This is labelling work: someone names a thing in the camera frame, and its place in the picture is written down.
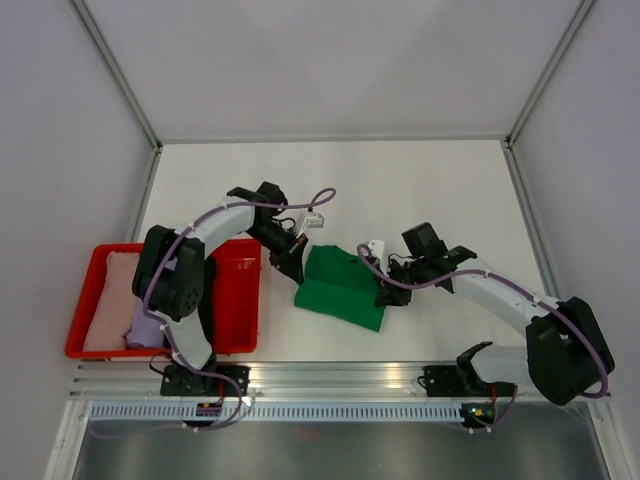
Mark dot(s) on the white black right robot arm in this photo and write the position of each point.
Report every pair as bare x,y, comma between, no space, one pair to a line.
564,354

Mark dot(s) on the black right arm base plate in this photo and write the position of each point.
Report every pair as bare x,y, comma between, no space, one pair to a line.
444,380

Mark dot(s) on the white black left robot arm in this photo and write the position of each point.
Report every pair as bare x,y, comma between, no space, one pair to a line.
175,274

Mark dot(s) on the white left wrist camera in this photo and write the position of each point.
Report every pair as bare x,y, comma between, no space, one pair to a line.
308,220

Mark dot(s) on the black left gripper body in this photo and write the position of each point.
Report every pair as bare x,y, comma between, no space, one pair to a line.
284,248

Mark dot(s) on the green t shirt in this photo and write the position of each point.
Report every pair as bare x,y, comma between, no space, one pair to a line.
336,283

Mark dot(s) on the white slotted cable duct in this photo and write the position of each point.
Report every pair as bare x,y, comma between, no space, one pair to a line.
279,411

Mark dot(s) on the pink rolled t shirt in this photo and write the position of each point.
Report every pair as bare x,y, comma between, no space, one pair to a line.
114,314

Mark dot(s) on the lavender rolled t shirt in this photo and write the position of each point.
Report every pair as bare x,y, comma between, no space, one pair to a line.
145,332

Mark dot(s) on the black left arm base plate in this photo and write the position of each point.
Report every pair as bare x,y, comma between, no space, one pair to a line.
229,380

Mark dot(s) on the aluminium frame post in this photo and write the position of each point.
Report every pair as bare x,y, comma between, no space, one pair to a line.
568,37
95,34

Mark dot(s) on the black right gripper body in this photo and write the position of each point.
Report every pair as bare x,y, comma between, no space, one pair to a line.
408,274

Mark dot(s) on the red plastic bin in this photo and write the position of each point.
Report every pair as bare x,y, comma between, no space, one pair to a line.
235,295

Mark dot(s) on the aluminium mounting rail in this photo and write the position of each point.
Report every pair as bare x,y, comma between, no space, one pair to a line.
269,381

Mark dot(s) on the aluminium frame post right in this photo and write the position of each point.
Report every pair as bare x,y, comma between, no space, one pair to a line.
568,37

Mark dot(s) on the aluminium frame post left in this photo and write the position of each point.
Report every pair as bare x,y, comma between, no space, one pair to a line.
95,34

